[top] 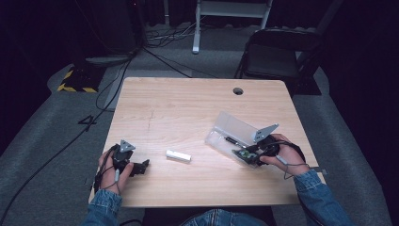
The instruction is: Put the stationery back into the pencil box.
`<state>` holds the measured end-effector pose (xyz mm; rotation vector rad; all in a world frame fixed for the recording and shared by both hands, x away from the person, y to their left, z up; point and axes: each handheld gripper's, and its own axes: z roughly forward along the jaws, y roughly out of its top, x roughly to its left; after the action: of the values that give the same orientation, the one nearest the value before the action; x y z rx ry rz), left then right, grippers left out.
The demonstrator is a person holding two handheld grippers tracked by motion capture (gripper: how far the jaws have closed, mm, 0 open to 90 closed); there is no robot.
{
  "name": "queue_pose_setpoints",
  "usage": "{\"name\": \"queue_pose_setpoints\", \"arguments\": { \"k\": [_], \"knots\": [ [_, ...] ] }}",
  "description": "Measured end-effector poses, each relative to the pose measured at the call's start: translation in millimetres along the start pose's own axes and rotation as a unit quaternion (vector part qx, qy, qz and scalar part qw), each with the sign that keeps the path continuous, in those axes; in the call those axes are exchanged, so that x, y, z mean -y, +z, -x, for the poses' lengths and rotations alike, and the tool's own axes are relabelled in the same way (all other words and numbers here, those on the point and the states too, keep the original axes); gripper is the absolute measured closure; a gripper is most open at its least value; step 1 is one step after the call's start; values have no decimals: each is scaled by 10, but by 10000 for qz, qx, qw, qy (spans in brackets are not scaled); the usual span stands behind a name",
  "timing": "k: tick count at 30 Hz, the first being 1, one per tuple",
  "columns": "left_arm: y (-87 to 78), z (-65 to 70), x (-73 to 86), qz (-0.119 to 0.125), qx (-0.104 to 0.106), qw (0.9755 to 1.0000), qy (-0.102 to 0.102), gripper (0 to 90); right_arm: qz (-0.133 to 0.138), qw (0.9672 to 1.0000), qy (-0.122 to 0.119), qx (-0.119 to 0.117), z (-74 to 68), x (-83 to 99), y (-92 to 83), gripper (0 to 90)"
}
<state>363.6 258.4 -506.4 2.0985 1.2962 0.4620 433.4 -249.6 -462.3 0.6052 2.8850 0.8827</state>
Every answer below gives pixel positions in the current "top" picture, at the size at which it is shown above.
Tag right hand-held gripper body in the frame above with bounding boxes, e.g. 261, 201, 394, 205
250, 122, 280, 162

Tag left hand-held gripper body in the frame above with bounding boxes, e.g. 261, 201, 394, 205
112, 139, 136, 177

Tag black pen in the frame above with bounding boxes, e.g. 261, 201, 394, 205
223, 136, 247, 149

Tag clear plastic pencil case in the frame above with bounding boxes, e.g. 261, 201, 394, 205
204, 110, 263, 170

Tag person's left hand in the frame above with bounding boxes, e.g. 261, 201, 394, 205
98, 150, 136, 196

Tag person's right hand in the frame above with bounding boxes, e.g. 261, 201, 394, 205
259, 133, 311, 177

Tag white rectangular eraser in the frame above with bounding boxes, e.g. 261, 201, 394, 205
165, 149, 192, 164

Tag person's legs in jeans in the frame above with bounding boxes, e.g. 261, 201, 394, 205
180, 208, 268, 226

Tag black folding chair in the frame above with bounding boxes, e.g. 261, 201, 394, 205
233, 27, 325, 95

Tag black yellow striped stand base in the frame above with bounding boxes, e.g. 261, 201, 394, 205
56, 63, 106, 94

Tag dark equipment stand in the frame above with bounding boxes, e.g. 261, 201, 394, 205
72, 0, 147, 67

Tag left hand-held gripper cable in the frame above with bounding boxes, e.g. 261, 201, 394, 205
93, 144, 122, 196

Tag hand-held gripper cable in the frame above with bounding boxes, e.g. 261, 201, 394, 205
265, 139, 327, 182
93, 144, 122, 196

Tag right hand-held gripper cable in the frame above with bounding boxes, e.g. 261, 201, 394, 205
265, 139, 327, 182

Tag long black floor cable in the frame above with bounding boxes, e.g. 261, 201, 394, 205
0, 46, 143, 224

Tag tangle of floor cables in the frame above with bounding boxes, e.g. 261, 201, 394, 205
144, 21, 202, 50

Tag white metal desk frame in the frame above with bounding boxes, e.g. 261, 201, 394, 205
191, 0, 274, 56

